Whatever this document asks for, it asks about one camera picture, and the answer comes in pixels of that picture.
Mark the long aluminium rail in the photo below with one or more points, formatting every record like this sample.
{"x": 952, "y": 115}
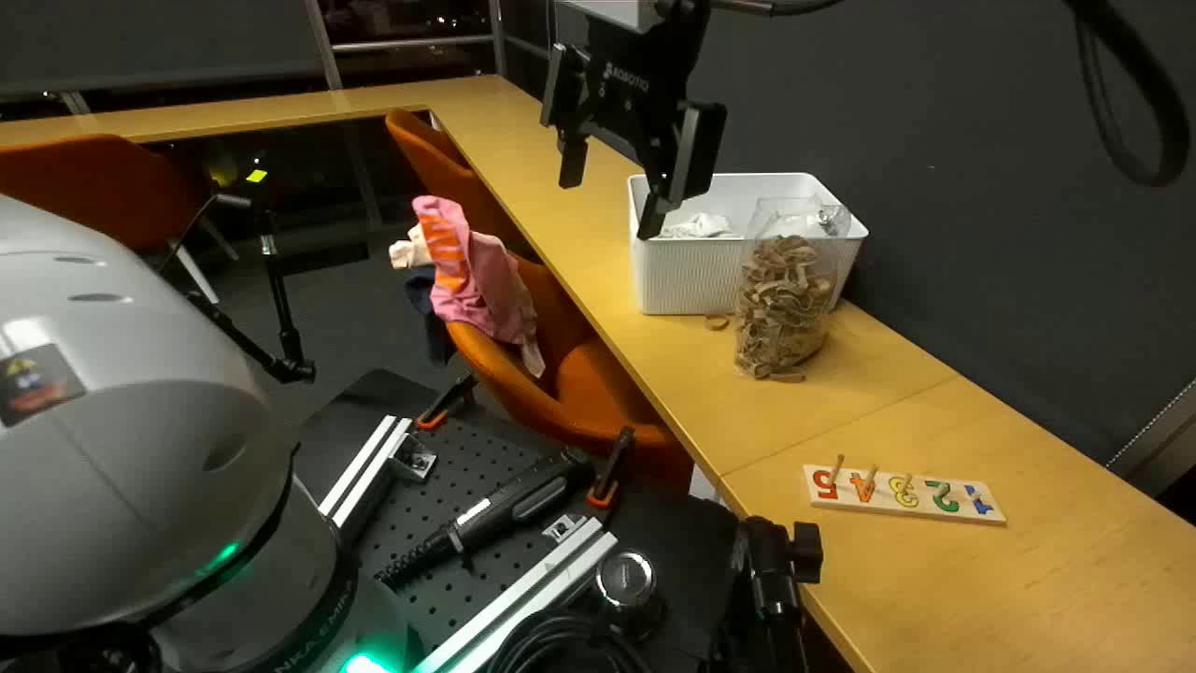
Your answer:
{"x": 526, "y": 596}

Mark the short aluminium rail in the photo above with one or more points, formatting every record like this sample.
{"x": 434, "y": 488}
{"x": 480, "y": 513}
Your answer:
{"x": 364, "y": 469}

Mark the white crumpled fabric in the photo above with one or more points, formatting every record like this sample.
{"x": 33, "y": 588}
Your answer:
{"x": 692, "y": 224}

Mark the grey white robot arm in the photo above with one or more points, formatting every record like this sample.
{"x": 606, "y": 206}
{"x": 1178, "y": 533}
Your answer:
{"x": 125, "y": 434}

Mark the silver round knob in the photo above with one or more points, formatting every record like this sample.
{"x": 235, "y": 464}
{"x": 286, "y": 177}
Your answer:
{"x": 624, "y": 579}

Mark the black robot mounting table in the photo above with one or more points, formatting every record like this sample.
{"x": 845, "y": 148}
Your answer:
{"x": 499, "y": 445}

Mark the black tripod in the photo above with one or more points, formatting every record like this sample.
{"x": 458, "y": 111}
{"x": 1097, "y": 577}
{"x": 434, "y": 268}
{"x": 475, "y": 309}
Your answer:
{"x": 286, "y": 311}

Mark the orange black clamp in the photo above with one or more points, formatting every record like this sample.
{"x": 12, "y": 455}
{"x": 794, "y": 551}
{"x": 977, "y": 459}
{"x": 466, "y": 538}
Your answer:
{"x": 448, "y": 404}
{"x": 610, "y": 474}

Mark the wooden number puzzle board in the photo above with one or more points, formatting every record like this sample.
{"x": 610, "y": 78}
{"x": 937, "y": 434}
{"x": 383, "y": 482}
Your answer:
{"x": 904, "y": 490}

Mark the orange mesh office chair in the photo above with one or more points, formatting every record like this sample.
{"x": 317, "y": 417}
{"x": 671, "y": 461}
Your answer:
{"x": 97, "y": 187}
{"x": 433, "y": 153}
{"x": 586, "y": 386}

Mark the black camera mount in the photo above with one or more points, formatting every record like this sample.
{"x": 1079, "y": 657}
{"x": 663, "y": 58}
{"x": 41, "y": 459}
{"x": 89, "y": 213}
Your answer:
{"x": 771, "y": 583}

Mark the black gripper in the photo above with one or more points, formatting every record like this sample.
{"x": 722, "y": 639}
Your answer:
{"x": 647, "y": 75}

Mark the black tool with white label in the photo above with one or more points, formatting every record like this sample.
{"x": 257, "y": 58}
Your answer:
{"x": 480, "y": 523}

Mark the pink orange striped cloth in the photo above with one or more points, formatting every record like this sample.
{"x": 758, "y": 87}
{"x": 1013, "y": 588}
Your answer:
{"x": 480, "y": 282}

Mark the white plastic washing basket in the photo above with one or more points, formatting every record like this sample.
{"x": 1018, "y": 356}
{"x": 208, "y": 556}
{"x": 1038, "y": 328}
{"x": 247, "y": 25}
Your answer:
{"x": 695, "y": 282}

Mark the white printed cloth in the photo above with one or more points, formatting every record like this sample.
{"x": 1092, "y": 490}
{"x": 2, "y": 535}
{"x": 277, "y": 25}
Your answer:
{"x": 410, "y": 253}

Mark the clear bag of beige pieces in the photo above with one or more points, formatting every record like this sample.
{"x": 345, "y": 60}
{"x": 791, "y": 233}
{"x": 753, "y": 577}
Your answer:
{"x": 784, "y": 305}

